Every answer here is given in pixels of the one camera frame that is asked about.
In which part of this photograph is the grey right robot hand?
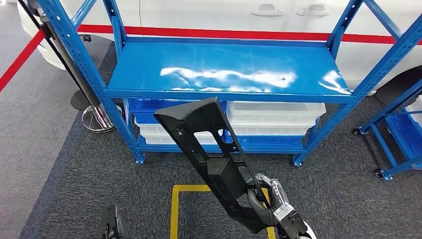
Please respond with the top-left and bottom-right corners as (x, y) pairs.
(246, 174), (291, 229)

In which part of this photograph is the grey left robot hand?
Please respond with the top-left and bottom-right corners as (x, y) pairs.
(100, 204), (126, 239)

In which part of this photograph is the long black plastic car part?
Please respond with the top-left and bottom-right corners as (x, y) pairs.
(153, 96), (281, 235)

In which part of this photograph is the blue metal shelf rack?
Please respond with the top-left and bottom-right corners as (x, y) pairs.
(36, 0), (422, 167)

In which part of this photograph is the yellow floor tape square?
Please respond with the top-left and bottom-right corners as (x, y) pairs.
(170, 184), (277, 239)

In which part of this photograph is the white plastic bin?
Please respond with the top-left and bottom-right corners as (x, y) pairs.
(405, 95), (422, 127)
(135, 118), (225, 146)
(226, 101), (327, 136)

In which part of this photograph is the black barrier stanchion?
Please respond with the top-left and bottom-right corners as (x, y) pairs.
(26, 0), (123, 134)

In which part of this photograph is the blue wheeled rack cart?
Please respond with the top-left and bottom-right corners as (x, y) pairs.
(352, 77), (422, 182)

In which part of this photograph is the red barrier belt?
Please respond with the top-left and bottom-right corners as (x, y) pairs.
(0, 29), (46, 93)
(77, 24), (422, 46)

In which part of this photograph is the white car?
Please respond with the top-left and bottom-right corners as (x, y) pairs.
(16, 0), (422, 97)

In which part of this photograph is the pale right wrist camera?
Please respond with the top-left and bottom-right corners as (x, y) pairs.
(273, 203), (309, 239)

